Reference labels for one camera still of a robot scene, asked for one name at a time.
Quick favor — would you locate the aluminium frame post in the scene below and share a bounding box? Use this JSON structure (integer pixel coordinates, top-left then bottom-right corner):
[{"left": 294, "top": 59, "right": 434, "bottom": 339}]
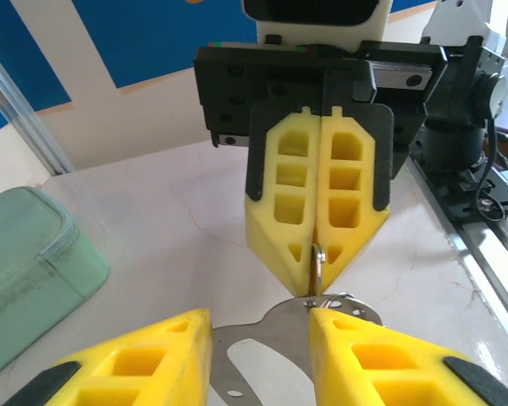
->
[{"left": 0, "top": 39, "right": 76, "bottom": 175}]

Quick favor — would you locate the silver key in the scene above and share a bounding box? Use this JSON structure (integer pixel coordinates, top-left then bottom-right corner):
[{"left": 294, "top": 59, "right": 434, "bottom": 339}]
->
[{"left": 310, "top": 242, "right": 328, "bottom": 309}]

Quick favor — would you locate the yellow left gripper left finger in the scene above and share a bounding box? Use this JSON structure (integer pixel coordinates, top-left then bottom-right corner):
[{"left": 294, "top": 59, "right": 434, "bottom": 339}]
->
[{"left": 2, "top": 308, "right": 214, "bottom": 406}]

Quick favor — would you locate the silver metal keychain plate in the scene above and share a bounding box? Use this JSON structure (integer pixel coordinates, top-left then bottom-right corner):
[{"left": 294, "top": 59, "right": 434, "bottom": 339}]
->
[{"left": 209, "top": 293, "right": 384, "bottom": 406}]

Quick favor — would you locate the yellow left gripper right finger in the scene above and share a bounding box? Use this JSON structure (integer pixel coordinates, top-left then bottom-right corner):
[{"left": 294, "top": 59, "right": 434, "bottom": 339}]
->
[{"left": 307, "top": 307, "right": 508, "bottom": 406}]

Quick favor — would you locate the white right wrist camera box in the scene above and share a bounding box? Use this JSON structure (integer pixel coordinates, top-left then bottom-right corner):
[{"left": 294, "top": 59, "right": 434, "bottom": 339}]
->
[{"left": 240, "top": 0, "right": 393, "bottom": 48}]

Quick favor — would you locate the thin black cable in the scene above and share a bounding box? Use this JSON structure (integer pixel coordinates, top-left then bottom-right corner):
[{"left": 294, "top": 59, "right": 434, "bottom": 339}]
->
[{"left": 475, "top": 120, "right": 505, "bottom": 222}]

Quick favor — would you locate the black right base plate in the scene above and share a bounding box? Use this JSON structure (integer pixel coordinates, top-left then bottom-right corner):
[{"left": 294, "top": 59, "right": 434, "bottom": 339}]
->
[{"left": 431, "top": 164, "right": 508, "bottom": 222}]

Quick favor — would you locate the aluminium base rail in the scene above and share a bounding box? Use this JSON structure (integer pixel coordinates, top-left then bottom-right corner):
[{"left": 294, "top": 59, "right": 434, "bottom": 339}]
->
[{"left": 409, "top": 143, "right": 508, "bottom": 339}]

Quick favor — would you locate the mint green zip case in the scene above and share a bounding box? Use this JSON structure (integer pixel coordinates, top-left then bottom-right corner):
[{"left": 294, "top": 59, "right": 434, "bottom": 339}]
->
[{"left": 0, "top": 185, "right": 111, "bottom": 381}]

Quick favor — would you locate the silver key ring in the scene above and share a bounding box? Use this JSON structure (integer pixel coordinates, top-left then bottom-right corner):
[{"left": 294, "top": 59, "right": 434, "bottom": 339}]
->
[{"left": 320, "top": 290, "right": 359, "bottom": 310}]

